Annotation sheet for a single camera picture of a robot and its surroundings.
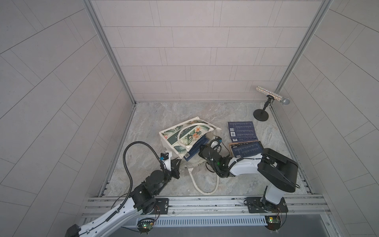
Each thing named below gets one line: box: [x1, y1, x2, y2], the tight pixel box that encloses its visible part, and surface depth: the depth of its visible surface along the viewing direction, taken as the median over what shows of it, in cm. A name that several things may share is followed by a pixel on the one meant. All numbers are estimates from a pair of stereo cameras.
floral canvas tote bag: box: [158, 116, 222, 196], surface depth 80 cm
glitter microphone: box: [255, 85, 291, 106], surface depth 93 cm
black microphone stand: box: [253, 94, 275, 122], surface depth 108 cm
